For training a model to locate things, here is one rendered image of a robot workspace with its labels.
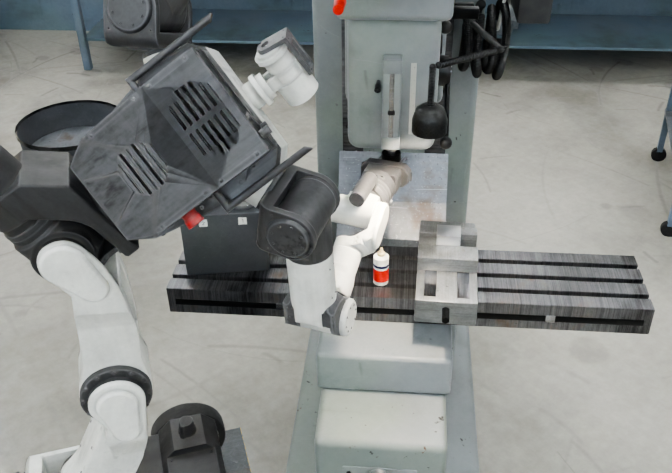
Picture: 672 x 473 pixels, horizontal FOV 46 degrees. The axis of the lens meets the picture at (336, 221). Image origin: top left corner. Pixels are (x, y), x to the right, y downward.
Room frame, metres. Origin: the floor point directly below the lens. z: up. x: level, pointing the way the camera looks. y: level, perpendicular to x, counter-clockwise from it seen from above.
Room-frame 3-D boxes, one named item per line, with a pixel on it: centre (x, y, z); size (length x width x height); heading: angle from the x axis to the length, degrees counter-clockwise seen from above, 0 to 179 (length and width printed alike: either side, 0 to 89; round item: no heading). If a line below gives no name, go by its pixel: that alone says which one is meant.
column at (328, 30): (2.29, -0.20, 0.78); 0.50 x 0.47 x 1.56; 174
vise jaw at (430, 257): (1.60, -0.28, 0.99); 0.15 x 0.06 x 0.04; 82
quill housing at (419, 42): (1.68, -0.14, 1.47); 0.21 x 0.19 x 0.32; 84
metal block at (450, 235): (1.66, -0.29, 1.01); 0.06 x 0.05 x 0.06; 82
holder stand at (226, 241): (1.74, 0.29, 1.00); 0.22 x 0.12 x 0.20; 94
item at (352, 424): (1.65, -0.13, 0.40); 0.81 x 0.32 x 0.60; 174
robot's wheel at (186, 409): (1.48, 0.42, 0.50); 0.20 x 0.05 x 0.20; 105
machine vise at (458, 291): (1.63, -0.28, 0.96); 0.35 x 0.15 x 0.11; 172
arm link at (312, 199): (1.18, 0.06, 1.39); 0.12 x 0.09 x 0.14; 161
